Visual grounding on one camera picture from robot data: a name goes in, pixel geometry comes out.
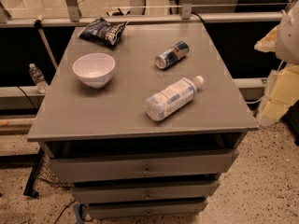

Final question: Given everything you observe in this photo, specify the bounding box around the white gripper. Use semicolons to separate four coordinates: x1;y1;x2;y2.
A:
254;1;299;126

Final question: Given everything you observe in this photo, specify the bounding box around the red bull can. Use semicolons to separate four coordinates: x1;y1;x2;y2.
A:
155;41;190;69

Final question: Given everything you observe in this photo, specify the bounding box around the white bowl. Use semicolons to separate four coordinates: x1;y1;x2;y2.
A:
73;53;116;88

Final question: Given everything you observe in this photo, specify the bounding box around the plastic bottle with white label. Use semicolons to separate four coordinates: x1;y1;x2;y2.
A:
145;76;205;121

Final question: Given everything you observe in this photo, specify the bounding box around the grey drawer cabinet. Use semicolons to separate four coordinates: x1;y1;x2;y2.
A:
28;23;256;210

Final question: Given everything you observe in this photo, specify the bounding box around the blue chip bag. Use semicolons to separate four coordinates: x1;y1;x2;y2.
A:
78;17;128;48

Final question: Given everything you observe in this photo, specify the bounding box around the grey metal railing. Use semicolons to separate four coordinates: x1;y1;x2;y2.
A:
0;0;295;27

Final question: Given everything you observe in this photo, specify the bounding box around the top grey drawer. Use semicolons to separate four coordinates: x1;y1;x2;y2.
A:
50;149;238;183

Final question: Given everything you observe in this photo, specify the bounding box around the grey drawer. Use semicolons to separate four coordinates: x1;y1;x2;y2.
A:
72;180;220;204
86;200;207;219
50;149;238;183

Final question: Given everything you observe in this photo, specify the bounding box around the bottom grey drawer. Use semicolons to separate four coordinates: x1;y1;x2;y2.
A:
86;200;207;219

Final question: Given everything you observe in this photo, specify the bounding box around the middle grey drawer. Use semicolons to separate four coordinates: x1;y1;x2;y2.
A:
72;180;220;204

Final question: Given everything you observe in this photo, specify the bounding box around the small water bottle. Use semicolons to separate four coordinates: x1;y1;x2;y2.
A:
29;63;49;94

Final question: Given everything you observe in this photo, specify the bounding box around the wooden stick with black tape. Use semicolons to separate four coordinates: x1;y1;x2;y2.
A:
34;15;58;69

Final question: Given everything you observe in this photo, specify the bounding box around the black metal bracket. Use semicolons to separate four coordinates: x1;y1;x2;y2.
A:
23;148;44;198

